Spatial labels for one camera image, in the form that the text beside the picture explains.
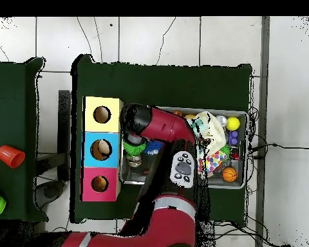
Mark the small orange basketball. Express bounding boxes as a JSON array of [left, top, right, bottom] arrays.
[[221, 167, 238, 183]]

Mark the orange plastic cup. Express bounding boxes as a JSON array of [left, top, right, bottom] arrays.
[[0, 144, 26, 169]]

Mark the polka dot cloth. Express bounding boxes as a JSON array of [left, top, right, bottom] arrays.
[[198, 150, 227, 176]]

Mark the yellow plush duck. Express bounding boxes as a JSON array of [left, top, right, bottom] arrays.
[[92, 176, 109, 192]]

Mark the dark green tablecloth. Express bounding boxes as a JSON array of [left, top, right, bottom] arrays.
[[0, 57, 48, 223], [69, 53, 253, 224]]

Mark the black power cable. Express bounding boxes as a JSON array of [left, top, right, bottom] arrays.
[[250, 142, 309, 153]]

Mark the wooden box with three holes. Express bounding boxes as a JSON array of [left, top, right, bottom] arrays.
[[81, 95, 125, 203]]

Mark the blue spiky ball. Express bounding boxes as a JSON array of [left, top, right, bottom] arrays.
[[143, 140, 165, 156]]

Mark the large green spiky ball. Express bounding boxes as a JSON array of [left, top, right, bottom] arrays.
[[122, 140, 147, 156]]

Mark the yellow ball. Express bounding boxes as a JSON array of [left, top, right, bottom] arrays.
[[225, 116, 241, 131]]

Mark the purple toy building block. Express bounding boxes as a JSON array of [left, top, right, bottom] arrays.
[[227, 130, 239, 146]]

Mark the crushed metal can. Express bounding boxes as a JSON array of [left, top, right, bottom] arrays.
[[126, 154, 143, 168]]

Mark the cream muslin cloth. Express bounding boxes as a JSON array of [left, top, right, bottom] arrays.
[[192, 111, 227, 155]]

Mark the shallow mesh bin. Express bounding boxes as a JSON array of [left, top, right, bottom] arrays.
[[119, 105, 248, 190]]

